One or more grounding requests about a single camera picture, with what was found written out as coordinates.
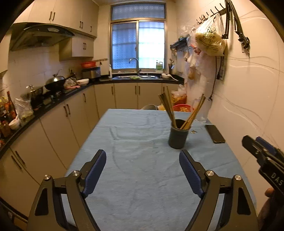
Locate black wok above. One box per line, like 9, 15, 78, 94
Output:
44, 70, 67, 91

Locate cream upper kitchen cabinets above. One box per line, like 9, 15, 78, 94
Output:
13, 0, 99, 61

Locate red plastic basin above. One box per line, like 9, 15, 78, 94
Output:
173, 104, 194, 113

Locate small white bowl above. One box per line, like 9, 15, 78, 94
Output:
9, 116, 21, 130

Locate crinkled snack bag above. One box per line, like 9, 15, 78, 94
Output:
64, 78, 78, 88

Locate silver countertop appliance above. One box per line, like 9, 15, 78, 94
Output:
82, 68, 101, 79

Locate black smartphone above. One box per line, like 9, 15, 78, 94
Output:
204, 124, 225, 144

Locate hanging clear plastic bags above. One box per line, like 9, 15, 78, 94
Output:
183, 24, 203, 81

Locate steel kitchen sink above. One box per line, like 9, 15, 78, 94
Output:
112, 75, 159, 80

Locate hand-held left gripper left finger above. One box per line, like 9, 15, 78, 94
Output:
27, 149, 107, 231

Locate person's right hand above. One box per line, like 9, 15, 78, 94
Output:
257, 187, 284, 231

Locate cluster of sauce bottles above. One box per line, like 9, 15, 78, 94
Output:
0, 91, 18, 139

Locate kitchen window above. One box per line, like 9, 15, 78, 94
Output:
110, 2, 167, 70

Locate blue tablecloth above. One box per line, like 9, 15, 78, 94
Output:
63, 108, 258, 231

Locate wall utensil shelf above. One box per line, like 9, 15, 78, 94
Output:
170, 38, 189, 52

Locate clear glass pitcher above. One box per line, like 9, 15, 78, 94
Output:
195, 97, 213, 123

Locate black plastic utensil cup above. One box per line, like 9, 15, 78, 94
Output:
168, 119, 192, 149

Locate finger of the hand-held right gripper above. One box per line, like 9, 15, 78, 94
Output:
242, 135, 270, 166
255, 136, 284, 161

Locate wall power strip with cable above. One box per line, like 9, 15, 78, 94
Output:
209, 55, 225, 101

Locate steel kettle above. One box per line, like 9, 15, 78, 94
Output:
26, 85, 45, 107

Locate black range hood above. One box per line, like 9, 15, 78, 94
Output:
10, 24, 75, 51

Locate bunch of wooden chopsticks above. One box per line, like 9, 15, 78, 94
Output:
158, 85, 206, 130

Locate chrome sink faucet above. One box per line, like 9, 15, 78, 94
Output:
129, 58, 142, 77

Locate clear plastic bag of vegetables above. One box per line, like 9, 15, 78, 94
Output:
14, 93, 34, 121

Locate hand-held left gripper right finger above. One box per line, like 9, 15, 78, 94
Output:
179, 149, 260, 231

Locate clear plastic bag of food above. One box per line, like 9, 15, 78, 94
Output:
171, 85, 187, 106

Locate wall hook rack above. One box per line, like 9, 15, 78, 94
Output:
196, 2, 227, 24

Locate black kitchen countertop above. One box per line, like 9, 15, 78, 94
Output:
0, 77, 184, 158

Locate yellow filled plastic bag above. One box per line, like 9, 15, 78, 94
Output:
195, 13, 227, 56

